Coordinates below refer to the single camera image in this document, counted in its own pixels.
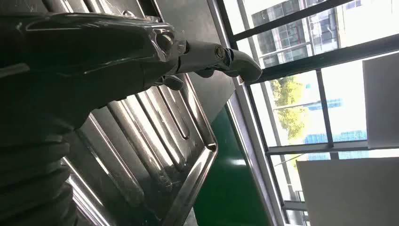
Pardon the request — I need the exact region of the steel scale tray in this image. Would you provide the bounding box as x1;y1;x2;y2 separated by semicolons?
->
42;0;219;226

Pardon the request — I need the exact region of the green conveyor belt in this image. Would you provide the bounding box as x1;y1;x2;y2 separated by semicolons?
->
192;107;272;226

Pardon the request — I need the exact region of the green tree outside window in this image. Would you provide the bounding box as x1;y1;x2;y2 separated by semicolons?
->
269;75;309;143

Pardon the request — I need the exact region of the white board panel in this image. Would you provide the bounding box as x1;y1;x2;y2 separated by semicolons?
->
295;157;399;226
362;52;399;149

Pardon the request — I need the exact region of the aluminium conveyor rail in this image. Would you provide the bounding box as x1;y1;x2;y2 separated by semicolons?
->
225;82;286;226

